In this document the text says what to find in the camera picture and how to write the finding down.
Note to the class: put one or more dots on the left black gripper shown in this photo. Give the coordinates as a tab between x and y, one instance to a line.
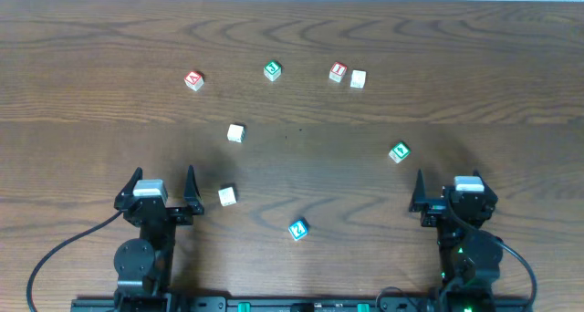
160	212

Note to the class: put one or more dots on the green number 4 block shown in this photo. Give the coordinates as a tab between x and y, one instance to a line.
399	152

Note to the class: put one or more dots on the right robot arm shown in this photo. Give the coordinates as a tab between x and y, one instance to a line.
469	258

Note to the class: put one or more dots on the plain wooden block centre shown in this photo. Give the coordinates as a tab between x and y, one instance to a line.
236	133

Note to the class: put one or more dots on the plain wooden block top right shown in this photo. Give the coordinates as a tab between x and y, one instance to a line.
358	78

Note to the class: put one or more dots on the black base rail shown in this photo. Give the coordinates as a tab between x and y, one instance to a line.
222	304

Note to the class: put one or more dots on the blue number 2 block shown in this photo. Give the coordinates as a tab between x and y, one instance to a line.
298	230

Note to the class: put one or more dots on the red letter A block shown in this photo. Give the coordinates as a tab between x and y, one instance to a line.
194	80

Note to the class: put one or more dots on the plain wooden block lower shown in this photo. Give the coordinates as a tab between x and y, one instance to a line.
227	196

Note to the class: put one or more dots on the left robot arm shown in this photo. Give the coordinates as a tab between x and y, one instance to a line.
144	264

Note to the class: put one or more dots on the red letter I block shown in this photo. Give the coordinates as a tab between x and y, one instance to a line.
337	72

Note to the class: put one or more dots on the green letter J block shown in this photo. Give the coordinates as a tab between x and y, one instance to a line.
272	70

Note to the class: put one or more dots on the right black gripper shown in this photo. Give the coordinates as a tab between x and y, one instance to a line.
452	207

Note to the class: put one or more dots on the plain wooden block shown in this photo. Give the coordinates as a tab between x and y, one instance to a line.
358	78
236	133
227	196

